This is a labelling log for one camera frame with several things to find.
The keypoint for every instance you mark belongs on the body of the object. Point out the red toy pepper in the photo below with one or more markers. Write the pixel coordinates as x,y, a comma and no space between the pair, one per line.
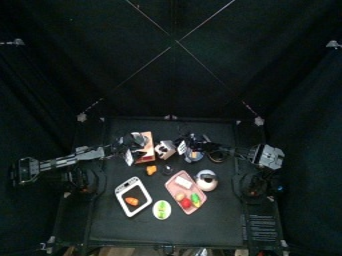
185,203

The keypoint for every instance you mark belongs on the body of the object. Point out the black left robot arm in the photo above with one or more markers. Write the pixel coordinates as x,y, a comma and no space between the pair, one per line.
57,162

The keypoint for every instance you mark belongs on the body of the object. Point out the blue toy pot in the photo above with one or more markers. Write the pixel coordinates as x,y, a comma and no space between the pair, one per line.
192,159

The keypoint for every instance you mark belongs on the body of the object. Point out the green toy vegetable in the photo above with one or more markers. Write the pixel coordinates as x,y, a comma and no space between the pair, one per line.
195,200

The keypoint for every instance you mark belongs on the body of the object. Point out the pink plastic tray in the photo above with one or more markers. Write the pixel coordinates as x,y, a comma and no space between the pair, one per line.
173,186

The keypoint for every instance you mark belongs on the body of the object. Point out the green kiwi slice plate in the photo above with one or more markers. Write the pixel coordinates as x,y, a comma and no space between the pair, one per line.
161,210

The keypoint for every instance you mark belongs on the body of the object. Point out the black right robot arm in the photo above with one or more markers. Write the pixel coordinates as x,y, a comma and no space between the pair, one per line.
265,156

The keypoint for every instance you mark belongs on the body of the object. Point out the white toy oven tray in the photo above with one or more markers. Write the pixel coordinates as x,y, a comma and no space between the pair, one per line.
121,191

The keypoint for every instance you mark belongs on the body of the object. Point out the grey frame corner bracket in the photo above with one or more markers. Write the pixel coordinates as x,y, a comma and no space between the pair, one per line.
332,44
259,121
81,117
169,117
17,42

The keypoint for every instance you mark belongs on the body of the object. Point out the orange brown toy box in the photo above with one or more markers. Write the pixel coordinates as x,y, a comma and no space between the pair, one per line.
148,148

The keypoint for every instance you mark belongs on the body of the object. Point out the orange toy food piece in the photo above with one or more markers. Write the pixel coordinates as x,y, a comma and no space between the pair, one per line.
150,170

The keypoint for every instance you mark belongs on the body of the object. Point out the orange toy carrot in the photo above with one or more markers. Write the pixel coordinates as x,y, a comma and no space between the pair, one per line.
130,201

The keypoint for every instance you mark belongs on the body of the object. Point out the small dark toy piece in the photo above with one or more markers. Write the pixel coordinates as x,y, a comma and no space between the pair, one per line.
167,170

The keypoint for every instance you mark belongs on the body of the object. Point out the white cube toy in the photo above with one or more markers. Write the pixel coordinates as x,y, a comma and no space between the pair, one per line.
165,149

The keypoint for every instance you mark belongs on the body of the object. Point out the tan toy potato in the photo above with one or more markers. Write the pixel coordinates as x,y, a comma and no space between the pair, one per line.
179,196

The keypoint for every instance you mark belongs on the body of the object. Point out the white toy block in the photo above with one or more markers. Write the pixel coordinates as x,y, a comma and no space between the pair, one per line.
183,182

